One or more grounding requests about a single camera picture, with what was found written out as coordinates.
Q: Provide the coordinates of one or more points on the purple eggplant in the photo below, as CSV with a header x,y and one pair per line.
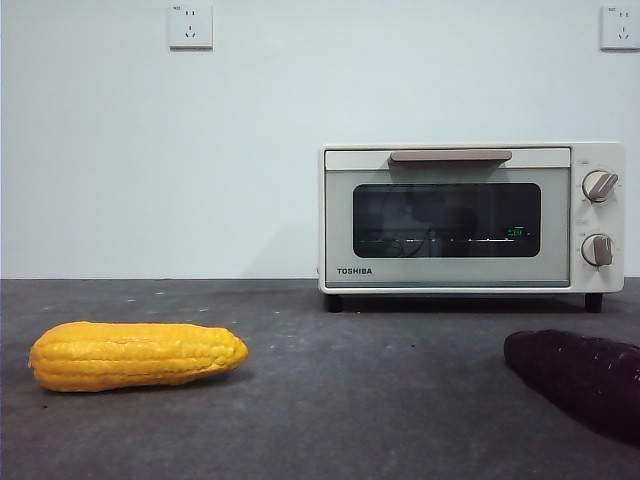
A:
x,y
575,375

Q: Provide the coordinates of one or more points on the white wall socket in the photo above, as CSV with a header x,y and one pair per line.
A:
x,y
191,25
622,27

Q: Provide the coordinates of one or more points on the yellow corn cob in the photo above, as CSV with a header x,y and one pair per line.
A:
x,y
135,357

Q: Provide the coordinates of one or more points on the cream Toshiba toaster oven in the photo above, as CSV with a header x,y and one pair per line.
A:
x,y
600,220

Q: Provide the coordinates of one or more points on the round beige oven knob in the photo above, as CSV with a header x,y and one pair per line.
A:
x,y
599,186
597,250

